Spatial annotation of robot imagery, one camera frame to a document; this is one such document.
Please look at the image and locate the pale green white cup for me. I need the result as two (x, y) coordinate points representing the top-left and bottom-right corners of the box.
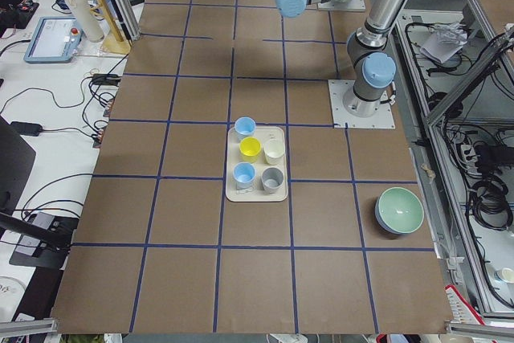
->
(263, 139), (285, 165)

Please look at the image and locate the beige water bottle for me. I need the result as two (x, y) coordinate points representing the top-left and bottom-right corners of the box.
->
(64, 0), (104, 43)

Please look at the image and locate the wooden mug tree stand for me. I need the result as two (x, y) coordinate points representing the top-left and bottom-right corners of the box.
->
(96, 0), (131, 55)

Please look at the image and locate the green blue bowl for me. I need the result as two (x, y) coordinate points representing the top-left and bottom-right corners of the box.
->
(374, 186), (425, 235)

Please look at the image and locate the grey plastic cup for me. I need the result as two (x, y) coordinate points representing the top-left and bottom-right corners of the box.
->
(261, 167), (284, 194)

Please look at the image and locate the blue teach pendant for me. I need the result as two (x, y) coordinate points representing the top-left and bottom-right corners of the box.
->
(23, 17), (83, 63)

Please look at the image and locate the light blue cup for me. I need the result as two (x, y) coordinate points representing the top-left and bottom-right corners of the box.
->
(233, 162), (256, 190)
(234, 116), (256, 141)

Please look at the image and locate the yellow plastic cup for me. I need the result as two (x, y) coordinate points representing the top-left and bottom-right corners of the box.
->
(239, 137), (261, 163)

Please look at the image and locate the black power adapter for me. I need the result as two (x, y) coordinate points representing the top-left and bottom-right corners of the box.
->
(10, 121), (43, 137)

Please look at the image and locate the light blue cup far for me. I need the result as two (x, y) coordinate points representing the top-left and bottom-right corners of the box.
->
(234, 116), (256, 141)

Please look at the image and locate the cream plastic tray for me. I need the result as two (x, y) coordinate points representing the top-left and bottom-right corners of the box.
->
(225, 128), (288, 202)

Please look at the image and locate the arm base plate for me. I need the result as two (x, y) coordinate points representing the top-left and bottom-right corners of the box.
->
(317, 0), (365, 13)
(328, 80), (395, 129)

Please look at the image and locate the light blue cup near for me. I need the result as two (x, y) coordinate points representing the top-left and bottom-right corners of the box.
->
(233, 162), (256, 190)

